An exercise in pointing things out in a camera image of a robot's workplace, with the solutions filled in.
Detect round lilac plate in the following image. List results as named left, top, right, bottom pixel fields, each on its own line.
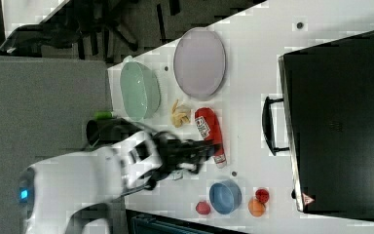
left=173, top=27, right=226, bottom=100

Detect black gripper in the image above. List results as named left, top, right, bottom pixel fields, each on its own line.
left=154, top=131, right=215, bottom=177

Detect red toy strawberry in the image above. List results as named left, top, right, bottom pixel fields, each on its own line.
left=196, top=201, right=210, bottom=215

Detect small red toy fruit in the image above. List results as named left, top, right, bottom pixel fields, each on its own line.
left=255, top=188, right=270, bottom=204

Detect blue bowl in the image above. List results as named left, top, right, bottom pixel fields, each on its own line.
left=208, top=179, right=243, bottom=215

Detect red ketchup bottle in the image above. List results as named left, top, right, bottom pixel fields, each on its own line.
left=195, top=107, right=227, bottom=169

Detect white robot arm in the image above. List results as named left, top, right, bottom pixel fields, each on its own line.
left=18, top=131, right=218, bottom=234

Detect black cylinder cup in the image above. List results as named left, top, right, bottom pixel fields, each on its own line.
left=86, top=118, right=133, bottom=146

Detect black office chair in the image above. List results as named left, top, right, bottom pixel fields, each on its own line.
left=0, top=0, right=183, bottom=61

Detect green mug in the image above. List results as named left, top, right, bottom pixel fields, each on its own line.
left=172, top=170, right=183, bottom=180

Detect large green bowl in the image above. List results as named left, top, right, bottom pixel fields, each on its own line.
left=120, top=56, right=161, bottom=121

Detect orange toy fruit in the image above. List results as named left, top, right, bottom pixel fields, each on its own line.
left=247, top=198, right=266, bottom=217

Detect dark teal crate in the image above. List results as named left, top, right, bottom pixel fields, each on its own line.
left=126, top=209, right=245, bottom=234

